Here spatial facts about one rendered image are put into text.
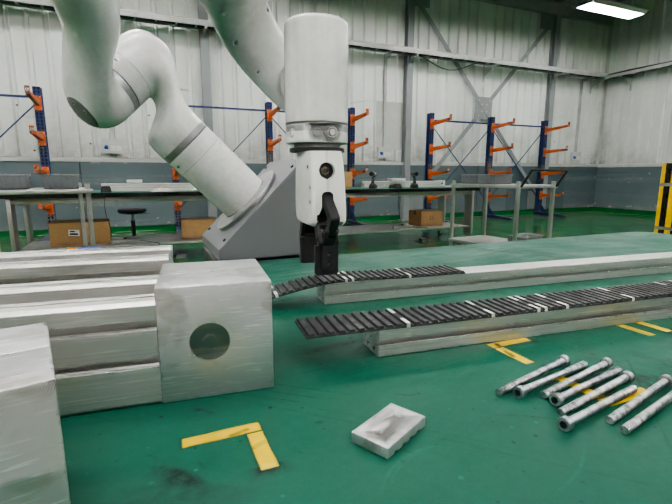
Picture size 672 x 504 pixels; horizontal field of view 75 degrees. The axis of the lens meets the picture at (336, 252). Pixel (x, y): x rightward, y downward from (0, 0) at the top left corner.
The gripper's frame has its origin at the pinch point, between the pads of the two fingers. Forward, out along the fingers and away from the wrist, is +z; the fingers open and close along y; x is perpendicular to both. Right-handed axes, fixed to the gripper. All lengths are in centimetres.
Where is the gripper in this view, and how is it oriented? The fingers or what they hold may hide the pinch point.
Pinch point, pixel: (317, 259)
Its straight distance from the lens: 62.3
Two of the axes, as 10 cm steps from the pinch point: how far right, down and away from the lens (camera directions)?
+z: 0.0, 9.8, 1.7
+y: -3.1, -1.7, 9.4
